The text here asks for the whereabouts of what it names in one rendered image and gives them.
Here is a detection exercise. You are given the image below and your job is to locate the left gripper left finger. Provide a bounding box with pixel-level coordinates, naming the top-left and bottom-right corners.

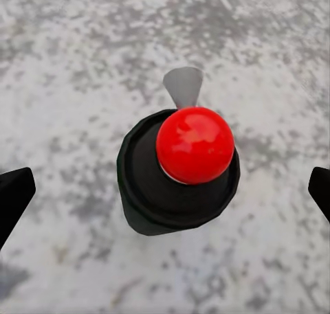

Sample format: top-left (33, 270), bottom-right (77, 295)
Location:
top-left (0, 167), bottom-right (36, 249)

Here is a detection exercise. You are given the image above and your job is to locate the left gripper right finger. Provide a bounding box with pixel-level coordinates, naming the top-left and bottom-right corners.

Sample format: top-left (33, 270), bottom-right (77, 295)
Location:
top-left (308, 166), bottom-right (330, 222)

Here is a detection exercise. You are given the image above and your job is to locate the insectifuge atomizer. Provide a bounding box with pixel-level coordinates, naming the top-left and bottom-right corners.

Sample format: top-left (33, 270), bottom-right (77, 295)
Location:
top-left (117, 66), bottom-right (241, 236)

